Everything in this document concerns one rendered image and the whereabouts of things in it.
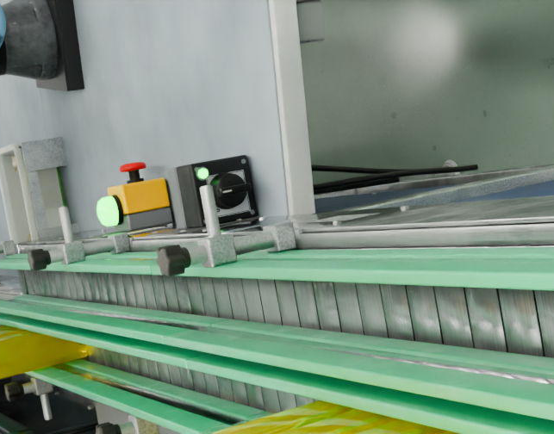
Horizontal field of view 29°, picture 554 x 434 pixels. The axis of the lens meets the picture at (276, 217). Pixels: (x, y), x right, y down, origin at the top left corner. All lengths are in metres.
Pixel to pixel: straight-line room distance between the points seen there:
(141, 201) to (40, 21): 0.45
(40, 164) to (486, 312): 1.39
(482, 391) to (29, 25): 1.37
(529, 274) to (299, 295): 0.45
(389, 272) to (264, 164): 0.62
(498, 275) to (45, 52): 1.37
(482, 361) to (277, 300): 0.36
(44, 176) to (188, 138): 0.60
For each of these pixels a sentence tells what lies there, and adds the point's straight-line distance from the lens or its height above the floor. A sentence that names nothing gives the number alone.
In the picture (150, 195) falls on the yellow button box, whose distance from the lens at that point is 1.60.
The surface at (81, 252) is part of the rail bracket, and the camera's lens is 1.41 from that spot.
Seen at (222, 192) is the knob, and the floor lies 0.81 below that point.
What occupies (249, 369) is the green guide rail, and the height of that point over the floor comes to 0.96.
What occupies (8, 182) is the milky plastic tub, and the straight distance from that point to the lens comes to 2.21.
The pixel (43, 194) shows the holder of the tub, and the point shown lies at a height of 0.80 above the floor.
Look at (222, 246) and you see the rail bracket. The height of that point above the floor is 0.95.
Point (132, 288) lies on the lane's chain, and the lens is 1.45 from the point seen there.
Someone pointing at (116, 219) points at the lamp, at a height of 0.84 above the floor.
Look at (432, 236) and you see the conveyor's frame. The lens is 0.82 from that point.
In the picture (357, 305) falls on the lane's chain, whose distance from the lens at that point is 0.93.
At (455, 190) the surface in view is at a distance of 1.32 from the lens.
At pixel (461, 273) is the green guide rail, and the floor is 0.96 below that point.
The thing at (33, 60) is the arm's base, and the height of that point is 0.82.
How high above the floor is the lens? 1.35
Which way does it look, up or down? 27 degrees down
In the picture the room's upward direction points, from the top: 102 degrees counter-clockwise
